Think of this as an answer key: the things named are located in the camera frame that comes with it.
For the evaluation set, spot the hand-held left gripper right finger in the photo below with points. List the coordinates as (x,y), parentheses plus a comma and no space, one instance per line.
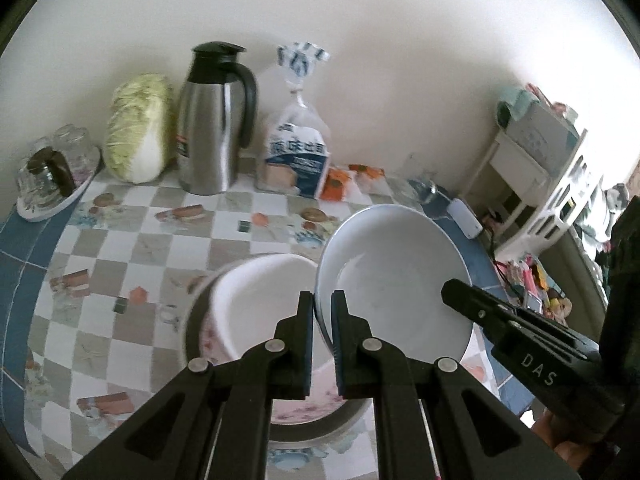
(345,345)

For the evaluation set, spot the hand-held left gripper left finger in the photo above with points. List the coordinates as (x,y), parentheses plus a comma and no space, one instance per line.
(302,340)

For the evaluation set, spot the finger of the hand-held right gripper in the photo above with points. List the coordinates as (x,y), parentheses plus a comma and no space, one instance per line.
(475,305)

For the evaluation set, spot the round pink floral plate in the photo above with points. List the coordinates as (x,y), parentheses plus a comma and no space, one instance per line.
(295,410)

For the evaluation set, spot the small white round bowl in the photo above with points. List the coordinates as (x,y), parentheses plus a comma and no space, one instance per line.
(400,285)

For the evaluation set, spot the white square bowl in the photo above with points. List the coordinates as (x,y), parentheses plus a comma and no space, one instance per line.
(215,310)

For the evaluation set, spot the large stainless steel plate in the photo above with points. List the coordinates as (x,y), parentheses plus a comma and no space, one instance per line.
(192,320)

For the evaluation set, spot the person's right hand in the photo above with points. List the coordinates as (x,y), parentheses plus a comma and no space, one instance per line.
(570,440)

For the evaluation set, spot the white power adapter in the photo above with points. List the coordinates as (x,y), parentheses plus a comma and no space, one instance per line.
(465,217)

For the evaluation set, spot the clear drinking glass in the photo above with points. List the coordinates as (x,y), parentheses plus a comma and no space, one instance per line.
(425,185)

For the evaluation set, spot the white storage shelf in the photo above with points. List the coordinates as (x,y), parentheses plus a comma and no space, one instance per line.
(530,170)

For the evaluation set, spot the orange snack packet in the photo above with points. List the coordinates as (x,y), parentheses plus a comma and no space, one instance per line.
(367,175)
(335,185)

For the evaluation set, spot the bag of toast bread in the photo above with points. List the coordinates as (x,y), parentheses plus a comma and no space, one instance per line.
(295,160)

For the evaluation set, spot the stainless steel thermos jug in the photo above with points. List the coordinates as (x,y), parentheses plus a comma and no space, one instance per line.
(205,135)

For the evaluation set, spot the napa cabbage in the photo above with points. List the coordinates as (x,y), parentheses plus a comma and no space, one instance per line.
(137,130)

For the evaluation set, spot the white oval tray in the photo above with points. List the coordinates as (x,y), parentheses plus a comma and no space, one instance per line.
(45,212)

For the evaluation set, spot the clear glass cup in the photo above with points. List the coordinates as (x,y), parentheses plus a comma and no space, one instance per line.
(37,185)
(75,150)

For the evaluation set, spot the dark glass cup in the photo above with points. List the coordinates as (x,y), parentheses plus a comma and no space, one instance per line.
(55,170)

